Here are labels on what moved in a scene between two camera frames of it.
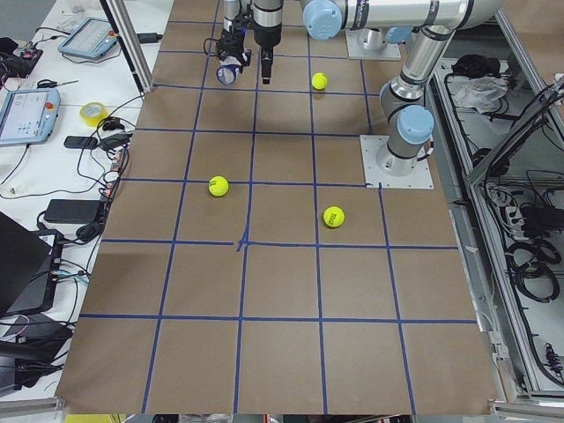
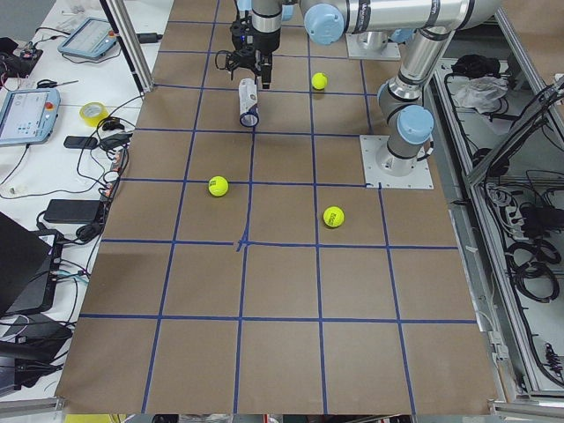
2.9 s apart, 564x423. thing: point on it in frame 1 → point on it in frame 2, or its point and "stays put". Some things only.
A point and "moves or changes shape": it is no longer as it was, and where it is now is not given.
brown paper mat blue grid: (246, 268) stays put
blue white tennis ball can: (228, 71) moves or changes shape
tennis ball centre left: (218, 186) stays put
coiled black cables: (532, 269) stays put
